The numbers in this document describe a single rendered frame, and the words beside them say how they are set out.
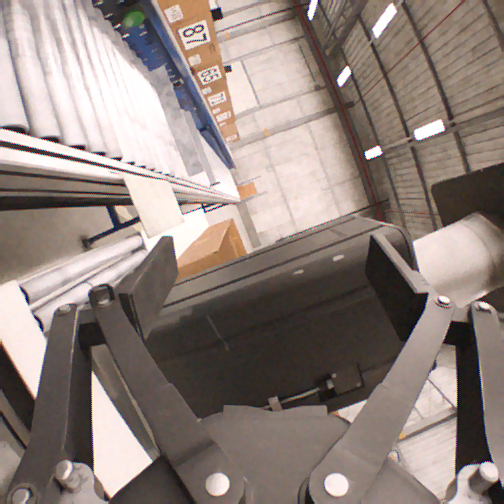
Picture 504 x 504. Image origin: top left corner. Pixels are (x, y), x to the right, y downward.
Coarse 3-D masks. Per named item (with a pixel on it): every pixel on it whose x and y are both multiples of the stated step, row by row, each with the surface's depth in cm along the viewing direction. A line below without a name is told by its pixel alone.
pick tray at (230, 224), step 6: (222, 222) 106; (228, 222) 97; (234, 222) 113; (210, 228) 102; (216, 228) 93; (222, 228) 87; (228, 228) 113; (234, 228) 113; (204, 234) 91; (234, 234) 114; (234, 240) 114; (240, 240) 114; (234, 246) 86; (240, 246) 115; (240, 252) 115; (246, 252) 115
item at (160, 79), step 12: (156, 72) 106; (156, 84) 106; (168, 84) 106; (168, 96) 107; (168, 108) 108; (168, 120) 109; (180, 120) 109; (180, 132) 110; (180, 144) 110; (192, 144) 110; (180, 156) 111; (192, 156) 111; (192, 168) 112
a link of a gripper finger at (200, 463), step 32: (96, 288) 13; (128, 320) 12; (128, 352) 10; (128, 384) 9; (160, 384) 9; (160, 416) 7; (192, 416) 7; (160, 448) 7; (192, 448) 7; (192, 480) 6; (224, 480) 6
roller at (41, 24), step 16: (32, 0) 33; (32, 16) 33; (48, 16) 36; (48, 32) 35; (48, 48) 35; (48, 64) 35; (48, 80) 35; (64, 80) 37; (64, 96) 37; (64, 112) 36; (64, 128) 36; (80, 128) 39; (64, 144) 37; (80, 144) 38
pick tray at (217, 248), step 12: (204, 240) 73; (216, 240) 65; (228, 240) 82; (192, 252) 63; (204, 252) 57; (216, 252) 55; (228, 252) 83; (180, 264) 55; (192, 264) 55; (204, 264) 55; (216, 264) 55; (180, 276) 55
